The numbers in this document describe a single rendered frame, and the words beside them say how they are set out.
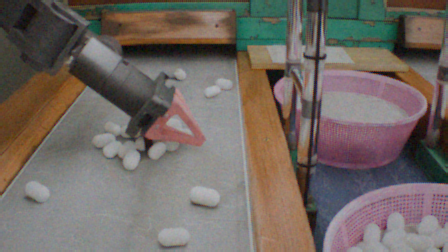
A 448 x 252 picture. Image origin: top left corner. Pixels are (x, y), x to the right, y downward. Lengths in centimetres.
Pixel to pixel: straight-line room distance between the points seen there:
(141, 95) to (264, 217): 23
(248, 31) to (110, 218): 66
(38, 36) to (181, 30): 48
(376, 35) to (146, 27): 53
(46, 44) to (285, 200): 34
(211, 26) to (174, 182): 51
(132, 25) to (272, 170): 58
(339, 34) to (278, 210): 68
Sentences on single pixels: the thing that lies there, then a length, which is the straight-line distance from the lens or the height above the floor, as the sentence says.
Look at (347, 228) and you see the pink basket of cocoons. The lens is 48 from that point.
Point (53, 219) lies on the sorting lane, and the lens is 53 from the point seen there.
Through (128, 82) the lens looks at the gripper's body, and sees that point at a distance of 59.
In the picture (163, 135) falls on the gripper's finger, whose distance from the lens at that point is 61.
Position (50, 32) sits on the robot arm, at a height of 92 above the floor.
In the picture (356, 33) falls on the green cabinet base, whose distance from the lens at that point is 110.
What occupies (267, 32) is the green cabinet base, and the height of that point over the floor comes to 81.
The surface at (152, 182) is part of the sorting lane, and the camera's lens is 57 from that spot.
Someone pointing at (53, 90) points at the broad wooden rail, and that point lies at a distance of 86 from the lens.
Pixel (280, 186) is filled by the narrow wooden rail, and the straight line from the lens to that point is 51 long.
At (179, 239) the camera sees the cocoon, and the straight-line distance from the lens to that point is 46.
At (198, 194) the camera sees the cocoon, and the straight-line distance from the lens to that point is 51.
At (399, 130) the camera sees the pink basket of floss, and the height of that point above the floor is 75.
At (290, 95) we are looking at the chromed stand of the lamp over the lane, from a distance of 67.
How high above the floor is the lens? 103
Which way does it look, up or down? 24 degrees down
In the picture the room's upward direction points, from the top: straight up
